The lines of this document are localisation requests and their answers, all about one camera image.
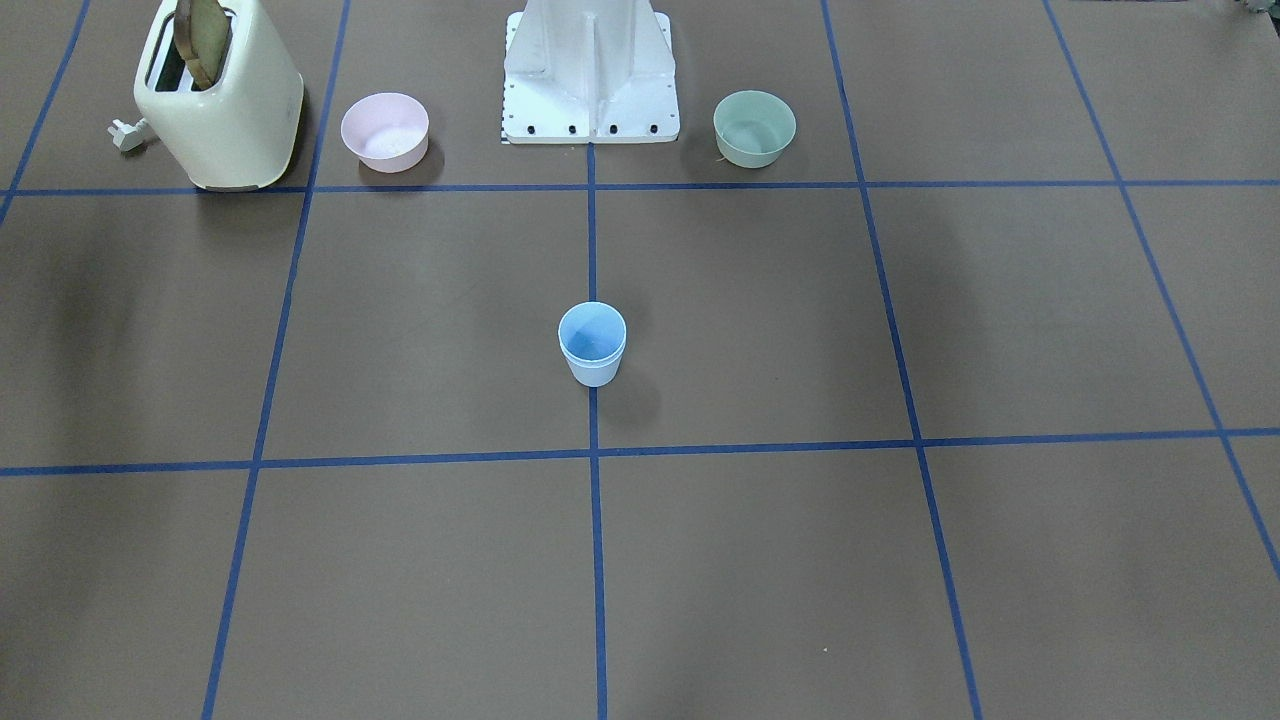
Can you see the light blue cup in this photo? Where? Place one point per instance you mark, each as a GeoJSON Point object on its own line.
{"type": "Point", "coordinates": [595, 376]}
{"type": "Point", "coordinates": [592, 333]}

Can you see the green bowl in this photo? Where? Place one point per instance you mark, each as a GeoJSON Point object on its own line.
{"type": "Point", "coordinates": [753, 128]}

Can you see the pink bowl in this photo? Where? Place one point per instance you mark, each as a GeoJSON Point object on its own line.
{"type": "Point", "coordinates": [388, 132]}

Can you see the cream toaster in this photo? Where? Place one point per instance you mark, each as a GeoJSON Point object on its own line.
{"type": "Point", "coordinates": [240, 133]}

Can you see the toast slice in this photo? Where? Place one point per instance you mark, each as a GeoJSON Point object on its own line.
{"type": "Point", "coordinates": [201, 36]}

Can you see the white toaster plug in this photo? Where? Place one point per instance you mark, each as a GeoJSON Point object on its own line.
{"type": "Point", "coordinates": [127, 137]}

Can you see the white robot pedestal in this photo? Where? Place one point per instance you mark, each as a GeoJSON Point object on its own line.
{"type": "Point", "coordinates": [589, 72]}

